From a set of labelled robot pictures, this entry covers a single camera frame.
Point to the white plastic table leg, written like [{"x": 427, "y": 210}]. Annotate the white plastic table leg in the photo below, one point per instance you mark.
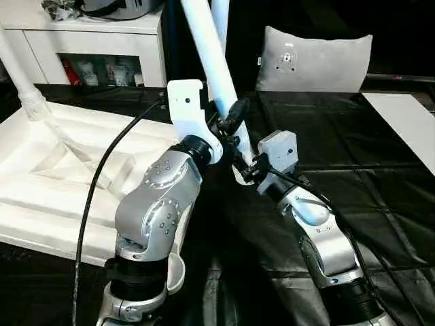
[
  {"x": 23, "y": 74},
  {"x": 222, "y": 20},
  {"x": 210, "y": 51}
]

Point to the white plastic table top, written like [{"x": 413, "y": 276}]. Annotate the white plastic table top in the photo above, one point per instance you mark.
[{"x": 51, "y": 163}]

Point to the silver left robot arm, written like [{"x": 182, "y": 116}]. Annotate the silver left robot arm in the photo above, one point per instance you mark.
[{"x": 159, "y": 203}]

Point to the black work mat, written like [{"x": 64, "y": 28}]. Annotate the black work mat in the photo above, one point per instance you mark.
[{"x": 340, "y": 153}]

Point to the grey cushion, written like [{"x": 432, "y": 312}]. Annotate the grey cushion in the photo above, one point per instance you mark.
[{"x": 323, "y": 64}]

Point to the small white jar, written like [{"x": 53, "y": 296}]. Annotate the small white jar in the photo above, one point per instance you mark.
[{"x": 137, "y": 79}]

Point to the black sofa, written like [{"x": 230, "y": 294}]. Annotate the black sofa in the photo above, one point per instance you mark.
[{"x": 306, "y": 13}]

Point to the white flat board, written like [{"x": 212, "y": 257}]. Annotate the white flat board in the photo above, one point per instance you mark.
[{"x": 404, "y": 122}]

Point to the white sideboard cabinet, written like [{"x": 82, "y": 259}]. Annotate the white sideboard cabinet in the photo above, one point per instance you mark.
[{"x": 102, "y": 37}]

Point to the red packet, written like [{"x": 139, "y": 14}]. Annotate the red packet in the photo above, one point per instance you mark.
[{"x": 70, "y": 73}]

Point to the black tangled clutter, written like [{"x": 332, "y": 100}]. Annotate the black tangled clutter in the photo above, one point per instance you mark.
[{"x": 61, "y": 9}]

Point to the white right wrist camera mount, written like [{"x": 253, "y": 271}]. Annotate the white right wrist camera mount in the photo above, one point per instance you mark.
[{"x": 278, "y": 149}]

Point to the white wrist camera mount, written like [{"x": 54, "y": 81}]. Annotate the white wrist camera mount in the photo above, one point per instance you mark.
[
  {"x": 278, "y": 149},
  {"x": 187, "y": 105}
]

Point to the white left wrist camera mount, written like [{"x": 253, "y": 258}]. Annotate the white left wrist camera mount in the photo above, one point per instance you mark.
[{"x": 187, "y": 105}]

